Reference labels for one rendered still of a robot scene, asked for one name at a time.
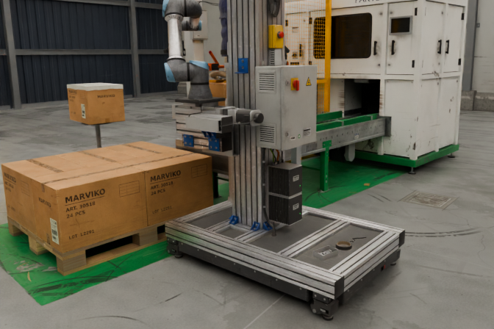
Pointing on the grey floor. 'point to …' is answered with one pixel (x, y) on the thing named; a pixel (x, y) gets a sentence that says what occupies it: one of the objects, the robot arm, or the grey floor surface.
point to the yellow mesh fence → (314, 36)
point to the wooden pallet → (143, 237)
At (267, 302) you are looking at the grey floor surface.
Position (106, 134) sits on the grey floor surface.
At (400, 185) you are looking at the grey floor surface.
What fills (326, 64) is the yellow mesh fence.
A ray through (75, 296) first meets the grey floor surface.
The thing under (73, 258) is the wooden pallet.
